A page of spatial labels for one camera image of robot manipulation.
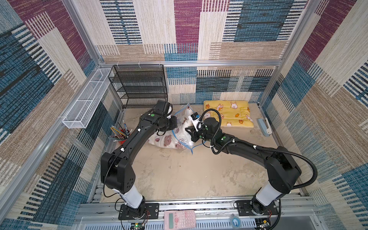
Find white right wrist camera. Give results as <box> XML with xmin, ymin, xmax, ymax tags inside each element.
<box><xmin>189</xmin><ymin>112</ymin><xmax>201</xmax><ymax>131</ymax></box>

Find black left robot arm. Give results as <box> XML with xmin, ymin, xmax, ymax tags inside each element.
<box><xmin>100</xmin><ymin>100</ymin><xmax>177</xmax><ymax>211</ymax></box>

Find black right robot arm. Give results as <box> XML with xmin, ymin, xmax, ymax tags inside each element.
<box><xmin>185</xmin><ymin>117</ymin><xmax>301</xmax><ymax>215</ymax></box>

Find yellow cartoon blanket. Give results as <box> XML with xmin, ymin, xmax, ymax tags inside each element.
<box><xmin>203</xmin><ymin>100</ymin><xmax>254</xmax><ymax>128</ymax></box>

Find black corrugated cable conduit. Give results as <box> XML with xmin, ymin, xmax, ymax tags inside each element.
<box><xmin>254</xmin><ymin>146</ymin><xmax>319</xmax><ymax>190</ymax></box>

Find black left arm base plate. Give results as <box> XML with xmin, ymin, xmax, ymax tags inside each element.
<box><xmin>118</xmin><ymin>203</ymin><xmax>159</xmax><ymax>220</ymax></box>

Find clear plastic vacuum bag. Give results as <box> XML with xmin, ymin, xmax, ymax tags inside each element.
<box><xmin>147</xmin><ymin>103</ymin><xmax>202</xmax><ymax>154</ymax></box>

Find light blue stapler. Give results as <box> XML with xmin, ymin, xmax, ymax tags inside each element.
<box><xmin>257</xmin><ymin>118</ymin><xmax>272</xmax><ymax>137</ymax></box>

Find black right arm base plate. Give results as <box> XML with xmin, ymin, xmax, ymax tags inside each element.
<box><xmin>235</xmin><ymin>200</ymin><xmax>279</xmax><ymax>216</ymax></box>

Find pink calculator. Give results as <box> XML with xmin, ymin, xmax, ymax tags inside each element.
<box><xmin>164</xmin><ymin>210</ymin><xmax>196</xmax><ymax>230</ymax></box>

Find coloured pencils bundle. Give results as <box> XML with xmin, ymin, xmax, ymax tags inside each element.
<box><xmin>109</xmin><ymin>121</ymin><xmax>132</xmax><ymax>142</ymax></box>

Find black wire mesh shelf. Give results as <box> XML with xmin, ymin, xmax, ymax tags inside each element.
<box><xmin>109</xmin><ymin>64</ymin><xmax>168</xmax><ymax>109</ymax></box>

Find white wire mesh basket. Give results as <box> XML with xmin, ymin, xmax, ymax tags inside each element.
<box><xmin>62</xmin><ymin>69</ymin><xmax>111</xmax><ymax>129</ymax></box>

